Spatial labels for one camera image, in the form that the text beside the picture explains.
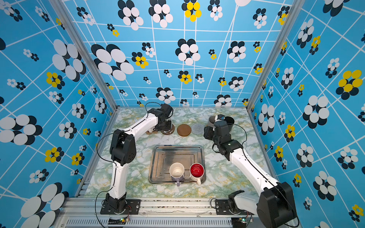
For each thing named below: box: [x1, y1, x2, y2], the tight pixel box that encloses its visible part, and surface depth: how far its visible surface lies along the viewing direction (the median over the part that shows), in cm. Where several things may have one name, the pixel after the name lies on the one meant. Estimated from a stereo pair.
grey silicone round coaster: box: [191, 123, 205, 135], surface depth 107 cm
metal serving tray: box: [147, 144, 207, 184], surface depth 95 cm
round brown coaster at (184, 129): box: [176, 123, 192, 137], surface depth 107 cm
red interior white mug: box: [189, 162, 205, 186], surface depth 81 cm
